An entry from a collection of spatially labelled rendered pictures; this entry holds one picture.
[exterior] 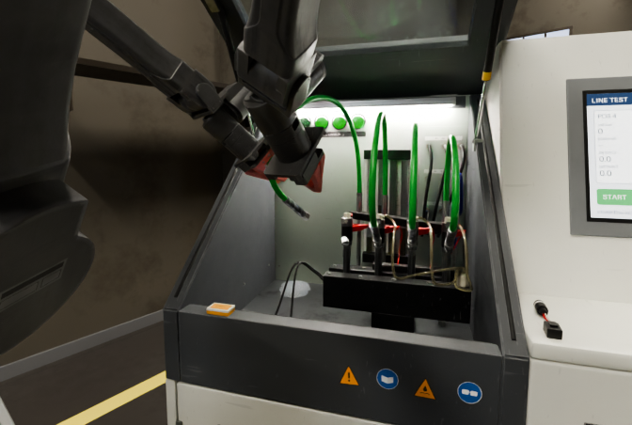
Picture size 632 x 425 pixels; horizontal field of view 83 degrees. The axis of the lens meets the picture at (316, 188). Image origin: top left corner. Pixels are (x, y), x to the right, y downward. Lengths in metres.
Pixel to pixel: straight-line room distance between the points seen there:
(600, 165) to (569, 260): 0.21
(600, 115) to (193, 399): 1.07
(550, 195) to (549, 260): 0.14
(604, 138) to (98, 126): 2.58
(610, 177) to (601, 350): 0.39
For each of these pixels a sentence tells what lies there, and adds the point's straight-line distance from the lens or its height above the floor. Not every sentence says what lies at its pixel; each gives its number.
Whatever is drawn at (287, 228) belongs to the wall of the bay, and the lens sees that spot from 1.26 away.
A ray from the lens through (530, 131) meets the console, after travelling 0.96.
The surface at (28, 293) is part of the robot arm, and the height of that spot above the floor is 1.22.
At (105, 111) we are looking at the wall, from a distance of 2.78.
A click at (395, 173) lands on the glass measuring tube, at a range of 1.13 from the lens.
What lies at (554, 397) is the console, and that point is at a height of 0.89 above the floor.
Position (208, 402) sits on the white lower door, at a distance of 0.91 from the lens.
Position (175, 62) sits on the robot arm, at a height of 1.45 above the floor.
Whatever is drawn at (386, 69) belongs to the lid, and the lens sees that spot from 1.10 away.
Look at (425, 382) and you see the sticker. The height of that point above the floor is 0.88.
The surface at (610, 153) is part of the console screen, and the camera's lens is 0.99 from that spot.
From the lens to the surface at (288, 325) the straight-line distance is 0.74.
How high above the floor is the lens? 1.28
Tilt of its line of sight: 6 degrees down
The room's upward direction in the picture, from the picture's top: straight up
